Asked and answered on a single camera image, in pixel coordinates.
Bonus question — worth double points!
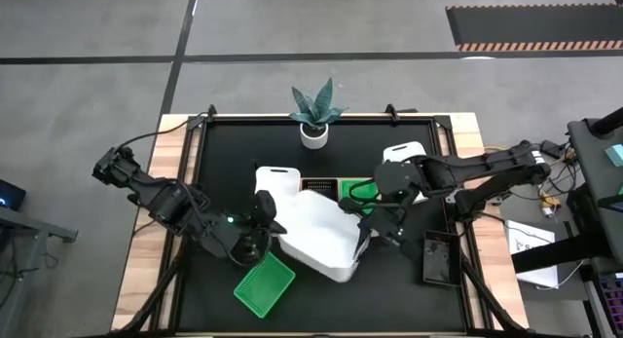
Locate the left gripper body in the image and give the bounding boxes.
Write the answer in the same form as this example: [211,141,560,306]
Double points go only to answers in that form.
[231,190,288,266]

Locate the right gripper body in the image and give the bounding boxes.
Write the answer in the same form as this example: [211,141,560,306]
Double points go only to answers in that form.
[340,196,422,261]

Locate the white plastic storage bin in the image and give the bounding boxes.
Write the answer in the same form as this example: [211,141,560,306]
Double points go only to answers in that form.
[275,188,365,284]
[383,141,429,206]

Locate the white cutting board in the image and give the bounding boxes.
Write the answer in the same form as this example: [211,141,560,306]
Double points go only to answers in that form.
[254,166,302,217]

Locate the green slotted plastic basket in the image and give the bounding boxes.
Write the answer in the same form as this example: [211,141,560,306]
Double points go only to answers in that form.
[233,251,297,319]
[340,179,380,216]

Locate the black slotted plastic basket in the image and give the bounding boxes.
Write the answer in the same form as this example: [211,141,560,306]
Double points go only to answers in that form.
[301,178,340,203]
[421,229,462,287]

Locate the black table mat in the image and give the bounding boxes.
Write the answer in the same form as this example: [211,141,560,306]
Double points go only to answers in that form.
[174,117,471,333]

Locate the snake plant with white pot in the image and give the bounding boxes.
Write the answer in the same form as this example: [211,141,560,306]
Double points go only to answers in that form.
[288,77,349,150]

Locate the black cart bar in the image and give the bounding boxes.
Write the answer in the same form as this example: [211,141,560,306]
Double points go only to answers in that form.
[510,233,603,275]

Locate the black power adapter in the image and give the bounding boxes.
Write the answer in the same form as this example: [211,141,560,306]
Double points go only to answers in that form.
[542,140,566,160]

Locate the dark grey cart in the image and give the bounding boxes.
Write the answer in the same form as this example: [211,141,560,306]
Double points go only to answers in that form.
[567,106,623,266]

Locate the grey metal stand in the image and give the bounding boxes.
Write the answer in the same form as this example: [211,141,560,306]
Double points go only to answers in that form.
[0,206,79,338]

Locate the backlit keyboard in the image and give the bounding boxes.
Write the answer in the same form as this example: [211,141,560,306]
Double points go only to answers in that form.
[597,272,623,338]

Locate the teal block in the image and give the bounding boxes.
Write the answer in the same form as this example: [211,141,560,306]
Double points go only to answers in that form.
[605,143,623,169]

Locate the black device with blue light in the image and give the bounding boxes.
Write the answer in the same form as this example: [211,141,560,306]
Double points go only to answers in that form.
[0,178,28,211]

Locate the black hazard-striped floor mat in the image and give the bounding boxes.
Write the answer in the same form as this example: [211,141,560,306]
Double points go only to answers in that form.
[446,4,623,53]

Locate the yellow cable connector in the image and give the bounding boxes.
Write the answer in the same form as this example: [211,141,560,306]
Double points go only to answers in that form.
[538,194,561,218]

